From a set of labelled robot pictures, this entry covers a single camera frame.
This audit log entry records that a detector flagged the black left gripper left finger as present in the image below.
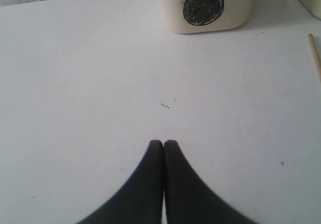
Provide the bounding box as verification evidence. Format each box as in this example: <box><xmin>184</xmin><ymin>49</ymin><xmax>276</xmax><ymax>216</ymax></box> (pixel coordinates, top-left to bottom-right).
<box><xmin>80</xmin><ymin>140</ymin><xmax>164</xmax><ymax>223</ymax></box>

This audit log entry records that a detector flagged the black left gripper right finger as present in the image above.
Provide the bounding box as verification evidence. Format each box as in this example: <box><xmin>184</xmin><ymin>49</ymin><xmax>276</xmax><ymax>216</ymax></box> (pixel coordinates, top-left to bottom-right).
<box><xmin>164</xmin><ymin>140</ymin><xmax>254</xmax><ymax>223</ymax></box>

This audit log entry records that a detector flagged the wooden chopstick left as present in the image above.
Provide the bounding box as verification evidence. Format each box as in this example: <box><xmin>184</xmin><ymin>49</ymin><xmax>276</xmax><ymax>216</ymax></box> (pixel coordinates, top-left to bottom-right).
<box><xmin>307</xmin><ymin>34</ymin><xmax>321</xmax><ymax>80</ymax></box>

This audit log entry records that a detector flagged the cream bin circle mark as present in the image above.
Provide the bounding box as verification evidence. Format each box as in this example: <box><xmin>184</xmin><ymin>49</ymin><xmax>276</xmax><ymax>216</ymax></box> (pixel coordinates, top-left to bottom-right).
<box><xmin>155</xmin><ymin>0</ymin><xmax>253</xmax><ymax>35</ymax></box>

